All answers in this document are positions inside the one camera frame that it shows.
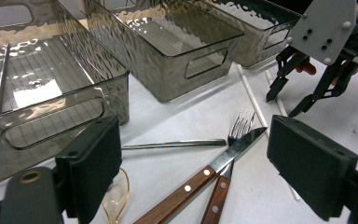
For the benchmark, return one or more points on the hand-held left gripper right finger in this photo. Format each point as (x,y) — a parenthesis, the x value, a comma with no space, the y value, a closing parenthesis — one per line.
(310,165)

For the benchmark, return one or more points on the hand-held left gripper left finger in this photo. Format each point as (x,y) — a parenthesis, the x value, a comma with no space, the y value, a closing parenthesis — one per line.
(90,168)

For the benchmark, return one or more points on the white chopstick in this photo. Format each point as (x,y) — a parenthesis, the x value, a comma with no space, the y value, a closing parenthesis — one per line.
(281,105)
(251,95)

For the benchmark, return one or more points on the clear amber plastic spoon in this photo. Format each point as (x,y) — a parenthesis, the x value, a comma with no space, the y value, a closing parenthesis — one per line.
(118,202)

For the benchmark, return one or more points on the smoky clear plastic bin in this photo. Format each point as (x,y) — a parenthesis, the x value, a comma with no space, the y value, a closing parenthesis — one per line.
(254,46)
(115,93)
(155,77)

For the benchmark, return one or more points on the metal spoon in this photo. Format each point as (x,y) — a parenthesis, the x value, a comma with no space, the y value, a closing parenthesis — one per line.
(174,143)

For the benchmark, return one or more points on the metal chopstick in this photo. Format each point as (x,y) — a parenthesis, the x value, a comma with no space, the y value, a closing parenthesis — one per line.
(0,81)

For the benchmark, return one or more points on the white table cover sheet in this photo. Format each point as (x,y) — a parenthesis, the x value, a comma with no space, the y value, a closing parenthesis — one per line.
(167,124)

